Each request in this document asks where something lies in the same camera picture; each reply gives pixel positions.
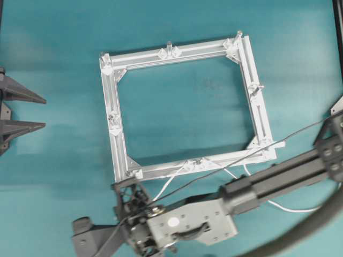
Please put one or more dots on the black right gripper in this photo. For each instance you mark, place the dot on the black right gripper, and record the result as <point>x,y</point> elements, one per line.
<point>134,208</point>

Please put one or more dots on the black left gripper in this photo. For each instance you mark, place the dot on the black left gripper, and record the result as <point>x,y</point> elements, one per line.
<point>11,90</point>

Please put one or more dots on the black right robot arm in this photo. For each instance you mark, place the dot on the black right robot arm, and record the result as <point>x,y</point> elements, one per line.
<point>207,218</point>

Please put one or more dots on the clear pin top middle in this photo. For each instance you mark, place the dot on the clear pin top middle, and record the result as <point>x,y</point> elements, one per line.
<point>169,48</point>

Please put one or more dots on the clear pin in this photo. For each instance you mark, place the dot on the clear pin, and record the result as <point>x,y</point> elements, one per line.
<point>238,37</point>
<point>169,48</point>

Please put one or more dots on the clear pin top right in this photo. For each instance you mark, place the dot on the clear pin top right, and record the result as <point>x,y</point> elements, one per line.
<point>238,37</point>

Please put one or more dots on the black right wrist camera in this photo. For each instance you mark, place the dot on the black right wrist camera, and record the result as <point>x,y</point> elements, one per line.
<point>97,240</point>

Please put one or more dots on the square aluminium extrusion frame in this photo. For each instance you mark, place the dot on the square aluminium extrusion frame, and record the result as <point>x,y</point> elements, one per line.
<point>114,67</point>

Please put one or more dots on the black vertical frame post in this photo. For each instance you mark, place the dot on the black vertical frame post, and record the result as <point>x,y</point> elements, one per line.
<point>337,8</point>

